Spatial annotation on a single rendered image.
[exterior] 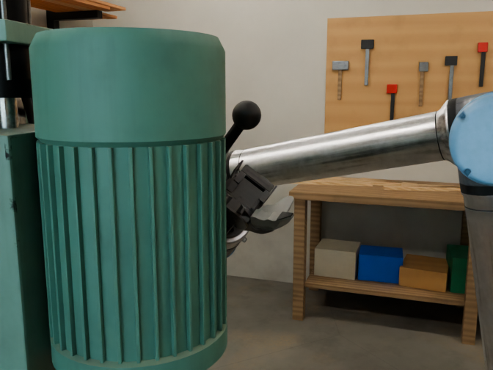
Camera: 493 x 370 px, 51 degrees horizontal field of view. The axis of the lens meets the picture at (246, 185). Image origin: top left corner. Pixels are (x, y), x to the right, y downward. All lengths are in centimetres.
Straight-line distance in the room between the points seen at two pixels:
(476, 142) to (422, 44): 295
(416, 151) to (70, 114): 63
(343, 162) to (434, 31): 277
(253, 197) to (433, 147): 32
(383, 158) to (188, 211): 55
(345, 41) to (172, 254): 333
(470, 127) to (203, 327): 44
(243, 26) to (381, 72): 105
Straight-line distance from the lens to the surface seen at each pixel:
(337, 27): 372
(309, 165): 97
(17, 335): 54
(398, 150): 92
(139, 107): 42
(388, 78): 366
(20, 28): 54
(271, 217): 73
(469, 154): 73
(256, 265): 407
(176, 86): 42
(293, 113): 378
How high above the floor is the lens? 146
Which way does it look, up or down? 10 degrees down
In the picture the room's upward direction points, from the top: straight up
